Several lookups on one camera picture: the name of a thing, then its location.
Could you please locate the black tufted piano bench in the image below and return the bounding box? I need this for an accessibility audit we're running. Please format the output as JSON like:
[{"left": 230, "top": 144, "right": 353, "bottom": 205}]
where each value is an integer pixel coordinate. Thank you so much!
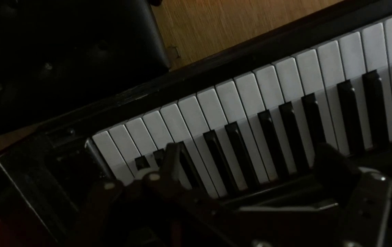
[{"left": 0, "top": 0, "right": 172, "bottom": 141}]

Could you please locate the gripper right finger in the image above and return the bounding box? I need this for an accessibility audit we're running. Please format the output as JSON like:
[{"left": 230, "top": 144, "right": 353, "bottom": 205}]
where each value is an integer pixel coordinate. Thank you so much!
[{"left": 235, "top": 141, "right": 392, "bottom": 247}]

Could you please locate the black piano key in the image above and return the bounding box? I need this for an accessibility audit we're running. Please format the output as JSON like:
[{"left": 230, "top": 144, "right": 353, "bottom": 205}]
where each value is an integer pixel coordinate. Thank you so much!
[{"left": 134, "top": 153, "right": 154, "bottom": 171}]

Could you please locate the black upright piano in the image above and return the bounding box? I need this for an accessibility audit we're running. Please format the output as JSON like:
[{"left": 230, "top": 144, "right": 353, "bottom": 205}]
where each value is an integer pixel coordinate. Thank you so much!
[{"left": 0, "top": 0, "right": 392, "bottom": 247}]

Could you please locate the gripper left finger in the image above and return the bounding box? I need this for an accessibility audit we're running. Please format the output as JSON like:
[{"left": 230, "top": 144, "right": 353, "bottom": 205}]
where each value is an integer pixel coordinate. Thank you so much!
[{"left": 77, "top": 141, "right": 254, "bottom": 247}]

